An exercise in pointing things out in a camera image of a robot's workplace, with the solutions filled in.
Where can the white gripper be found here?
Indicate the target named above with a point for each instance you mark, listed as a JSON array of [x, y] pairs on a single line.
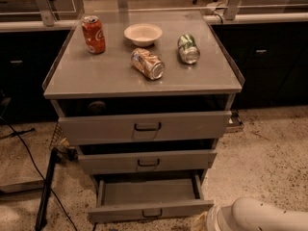
[[214, 220]]

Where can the grey drawer cabinet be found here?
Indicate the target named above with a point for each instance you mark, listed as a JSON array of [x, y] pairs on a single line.
[[81, 75]]

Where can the grey bottom drawer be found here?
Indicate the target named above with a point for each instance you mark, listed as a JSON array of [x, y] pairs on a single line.
[[144, 196]]

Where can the green soda can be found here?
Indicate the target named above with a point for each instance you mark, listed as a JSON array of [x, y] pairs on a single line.
[[188, 49]]

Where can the gold soda can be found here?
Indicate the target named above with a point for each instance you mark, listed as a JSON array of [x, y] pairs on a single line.
[[150, 65]]

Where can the grey top drawer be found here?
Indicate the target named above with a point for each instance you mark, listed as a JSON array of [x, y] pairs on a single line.
[[152, 118]]

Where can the grey middle drawer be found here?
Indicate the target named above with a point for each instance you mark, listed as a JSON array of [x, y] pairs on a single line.
[[133, 157]]

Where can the black metal stand leg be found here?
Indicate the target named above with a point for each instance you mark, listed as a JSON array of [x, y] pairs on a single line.
[[41, 217]]

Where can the white bowl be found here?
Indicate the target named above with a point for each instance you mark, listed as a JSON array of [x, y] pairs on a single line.
[[143, 35]]

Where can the red soda can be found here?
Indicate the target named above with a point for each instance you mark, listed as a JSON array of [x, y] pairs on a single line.
[[93, 34]]

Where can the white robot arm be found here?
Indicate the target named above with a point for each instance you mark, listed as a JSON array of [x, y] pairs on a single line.
[[249, 214]]

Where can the grey drawer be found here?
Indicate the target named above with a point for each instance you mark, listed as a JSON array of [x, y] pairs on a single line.
[[133, 157], [152, 118], [144, 196]]

